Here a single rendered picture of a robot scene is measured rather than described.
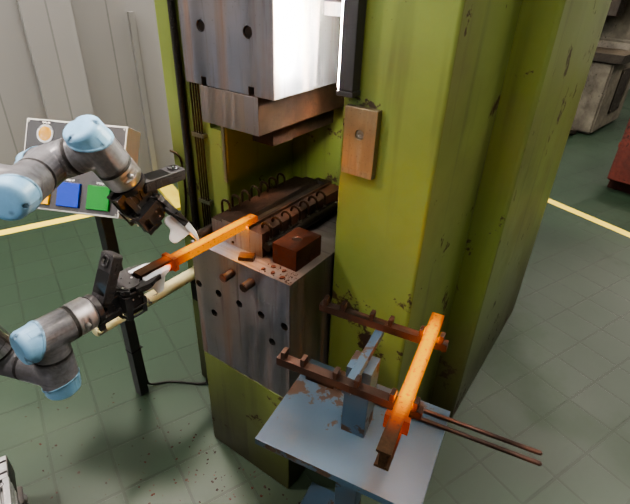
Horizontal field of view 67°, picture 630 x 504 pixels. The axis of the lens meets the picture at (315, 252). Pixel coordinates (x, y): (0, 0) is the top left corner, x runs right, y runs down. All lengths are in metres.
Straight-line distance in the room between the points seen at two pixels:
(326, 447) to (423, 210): 0.61
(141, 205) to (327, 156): 0.81
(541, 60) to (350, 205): 0.64
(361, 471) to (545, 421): 1.33
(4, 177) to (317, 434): 0.84
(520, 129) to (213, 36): 0.88
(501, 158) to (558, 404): 1.29
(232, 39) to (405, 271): 0.71
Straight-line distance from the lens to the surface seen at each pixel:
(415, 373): 1.00
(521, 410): 2.37
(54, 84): 3.92
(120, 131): 1.60
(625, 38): 6.89
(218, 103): 1.29
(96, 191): 1.60
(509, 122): 1.53
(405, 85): 1.13
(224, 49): 1.24
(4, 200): 0.92
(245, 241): 1.39
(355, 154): 1.21
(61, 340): 1.09
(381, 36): 1.15
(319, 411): 1.27
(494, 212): 1.62
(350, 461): 1.19
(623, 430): 2.51
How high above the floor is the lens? 1.65
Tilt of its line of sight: 32 degrees down
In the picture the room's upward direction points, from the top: 2 degrees clockwise
